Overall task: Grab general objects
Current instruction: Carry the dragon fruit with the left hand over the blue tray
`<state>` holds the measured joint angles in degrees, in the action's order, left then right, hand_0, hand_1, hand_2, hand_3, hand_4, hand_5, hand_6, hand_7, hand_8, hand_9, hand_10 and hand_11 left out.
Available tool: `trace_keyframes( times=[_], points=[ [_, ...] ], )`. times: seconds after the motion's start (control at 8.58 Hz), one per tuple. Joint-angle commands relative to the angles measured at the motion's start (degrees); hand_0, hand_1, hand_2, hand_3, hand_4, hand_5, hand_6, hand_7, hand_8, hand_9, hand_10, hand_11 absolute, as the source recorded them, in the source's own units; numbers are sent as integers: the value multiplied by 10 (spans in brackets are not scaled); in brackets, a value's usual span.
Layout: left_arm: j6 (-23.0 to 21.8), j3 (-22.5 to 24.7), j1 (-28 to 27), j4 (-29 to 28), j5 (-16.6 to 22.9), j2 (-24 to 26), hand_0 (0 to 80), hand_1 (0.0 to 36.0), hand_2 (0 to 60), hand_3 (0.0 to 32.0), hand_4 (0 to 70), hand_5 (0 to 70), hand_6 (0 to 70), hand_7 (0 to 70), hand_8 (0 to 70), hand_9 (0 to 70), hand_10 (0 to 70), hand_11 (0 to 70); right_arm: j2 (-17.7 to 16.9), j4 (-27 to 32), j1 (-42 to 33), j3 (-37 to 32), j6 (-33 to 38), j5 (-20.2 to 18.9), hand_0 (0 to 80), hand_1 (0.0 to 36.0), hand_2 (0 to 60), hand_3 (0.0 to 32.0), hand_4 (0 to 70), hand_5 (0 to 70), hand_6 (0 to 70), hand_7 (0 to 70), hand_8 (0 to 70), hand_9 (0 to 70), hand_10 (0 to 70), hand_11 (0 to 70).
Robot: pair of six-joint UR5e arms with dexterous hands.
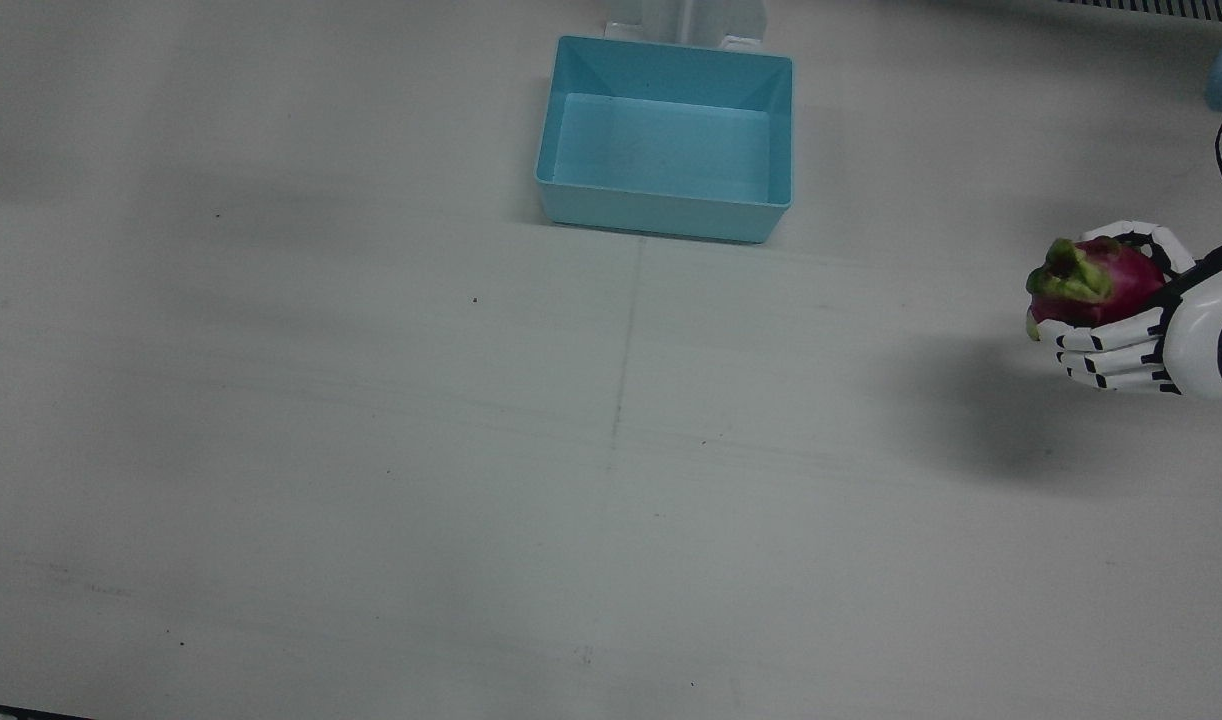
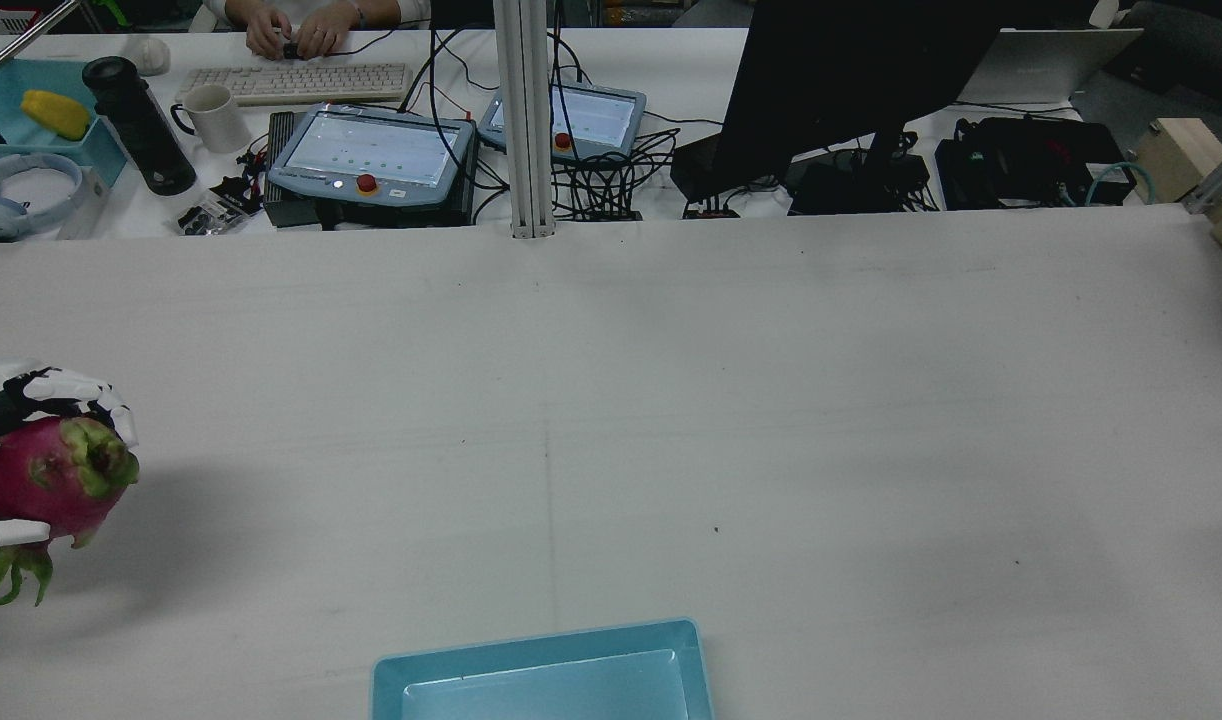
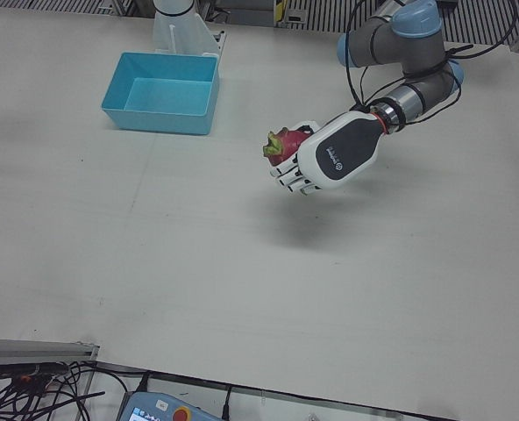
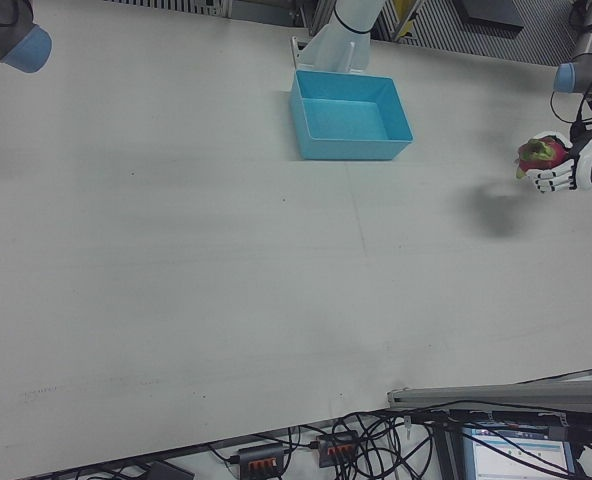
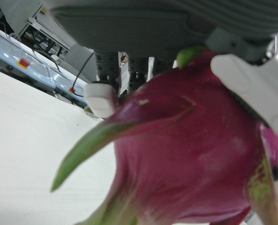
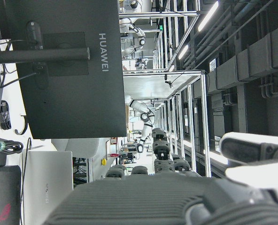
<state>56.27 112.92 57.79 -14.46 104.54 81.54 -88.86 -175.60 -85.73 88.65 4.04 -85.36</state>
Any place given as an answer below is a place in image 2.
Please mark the black electronics box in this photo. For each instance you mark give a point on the black electronics box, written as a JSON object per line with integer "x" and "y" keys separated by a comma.
{"x": 1021, "y": 160}

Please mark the shiny metal rod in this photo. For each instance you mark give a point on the shiny metal rod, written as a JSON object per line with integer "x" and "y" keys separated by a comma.
{"x": 21, "y": 45}

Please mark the large grey teach pendant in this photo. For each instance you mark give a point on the large grey teach pendant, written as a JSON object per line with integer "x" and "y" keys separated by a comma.
{"x": 371, "y": 150}

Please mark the black computer monitor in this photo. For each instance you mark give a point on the black computer monitor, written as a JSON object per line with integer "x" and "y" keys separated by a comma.
{"x": 841, "y": 70}

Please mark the white computer mouse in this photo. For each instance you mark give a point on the white computer mouse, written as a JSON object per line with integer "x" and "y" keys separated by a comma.
{"x": 151, "y": 55}

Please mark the teal plastic tray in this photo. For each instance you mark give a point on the teal plastic tray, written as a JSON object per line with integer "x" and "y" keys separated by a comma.
{"x": 6, "y": 95}

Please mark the light blue headphones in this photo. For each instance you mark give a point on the light blue headphones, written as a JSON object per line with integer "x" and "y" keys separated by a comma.
{"x": 26, "y": 195}

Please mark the light blue plastic bin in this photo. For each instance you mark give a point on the light blue plastic bin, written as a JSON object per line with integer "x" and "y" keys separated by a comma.
{"x": 541, "y": 675}

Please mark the person right hand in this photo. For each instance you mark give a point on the person right hand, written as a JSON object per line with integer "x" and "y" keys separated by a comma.
{"x": 263, "y": 30}

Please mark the clear bag black parts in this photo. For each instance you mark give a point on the clear bag black parts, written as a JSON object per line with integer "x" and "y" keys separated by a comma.
{"x": 209, "y": 215}

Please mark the white laptop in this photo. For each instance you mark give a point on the white laptop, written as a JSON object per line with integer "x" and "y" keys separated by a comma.
{"x": 1046, "y": 65}

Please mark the white ceramic mug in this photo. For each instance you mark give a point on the white ceramic mug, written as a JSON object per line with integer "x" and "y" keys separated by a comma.
{"x": 221, "y": 120}

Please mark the person left hand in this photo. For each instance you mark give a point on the person left hand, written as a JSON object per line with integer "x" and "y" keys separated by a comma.
{"x": 323, "y": 28}

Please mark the small grey teach pendant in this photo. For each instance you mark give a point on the small grey teach pendant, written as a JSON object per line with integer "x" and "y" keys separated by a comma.
{"x": 601, "y": 118}

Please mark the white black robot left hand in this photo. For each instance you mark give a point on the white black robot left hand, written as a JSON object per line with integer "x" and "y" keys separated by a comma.
{"x": 31, "y": 392}

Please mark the beige computer keyboard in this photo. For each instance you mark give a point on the beige computer keyboard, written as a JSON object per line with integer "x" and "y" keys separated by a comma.
{"x": 296, "y": 83}

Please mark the black usb hub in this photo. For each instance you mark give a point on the black usb hub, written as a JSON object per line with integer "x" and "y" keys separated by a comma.
{"x": 711, "y": 210}

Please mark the dark office chair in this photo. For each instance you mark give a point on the dark office chair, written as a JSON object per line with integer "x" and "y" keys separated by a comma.
{"x": 1196, "y": 45}

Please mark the black insulated bottle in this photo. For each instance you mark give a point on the black insulated bottle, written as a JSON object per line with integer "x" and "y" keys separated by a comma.
{"x": 141, "y": 125}

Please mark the pink dragon fruit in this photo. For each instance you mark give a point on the pink dragon fruit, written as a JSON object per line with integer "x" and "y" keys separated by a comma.
{"x": 51, "y": 475}

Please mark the black monitor stand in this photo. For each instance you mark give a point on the black monitor stand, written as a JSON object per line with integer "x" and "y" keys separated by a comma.
{"x": 856, "y": 185}

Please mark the aluminium profile bar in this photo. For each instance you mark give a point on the aluminium profile bar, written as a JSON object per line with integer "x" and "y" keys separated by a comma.
{"x": 1221, "y": 180}

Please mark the yellow fruit toy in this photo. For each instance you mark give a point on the yellow fruit toy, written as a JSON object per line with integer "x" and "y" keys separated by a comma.
{"x": 56, "y": 113}

